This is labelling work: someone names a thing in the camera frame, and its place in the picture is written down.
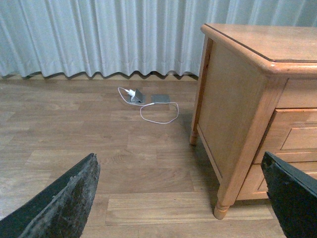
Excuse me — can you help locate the light grey curtain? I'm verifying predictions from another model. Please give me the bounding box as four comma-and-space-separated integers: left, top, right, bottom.
0, 0, 317, 77

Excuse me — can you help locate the closed metal floor socket plate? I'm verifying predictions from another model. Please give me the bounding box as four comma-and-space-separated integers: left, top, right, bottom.
151, 94, 170, 103

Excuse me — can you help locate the white charging cable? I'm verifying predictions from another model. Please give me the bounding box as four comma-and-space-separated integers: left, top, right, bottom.
117, 86, 179, 124

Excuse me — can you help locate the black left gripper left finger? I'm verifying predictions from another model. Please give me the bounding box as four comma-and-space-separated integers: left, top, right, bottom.
0, 153, 101, 238

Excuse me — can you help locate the wooden drawer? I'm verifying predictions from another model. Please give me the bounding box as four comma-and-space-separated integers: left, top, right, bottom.
254, 109, 317, 164
277, 79, 317, 108
237, 162, 317, 200

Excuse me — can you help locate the open metal floor socket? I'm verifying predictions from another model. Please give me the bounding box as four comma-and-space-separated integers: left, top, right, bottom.
130, 89, 146, 103

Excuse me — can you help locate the wooden drawer cabinet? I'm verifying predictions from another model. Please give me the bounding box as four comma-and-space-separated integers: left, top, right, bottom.
190, 23, 317, 219

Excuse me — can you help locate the white wall plug adapter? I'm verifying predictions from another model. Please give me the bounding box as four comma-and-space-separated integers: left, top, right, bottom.
125, 89, 136, 97

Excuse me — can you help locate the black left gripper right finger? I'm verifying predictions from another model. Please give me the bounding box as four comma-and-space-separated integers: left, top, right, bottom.
261, 152, 317, 238

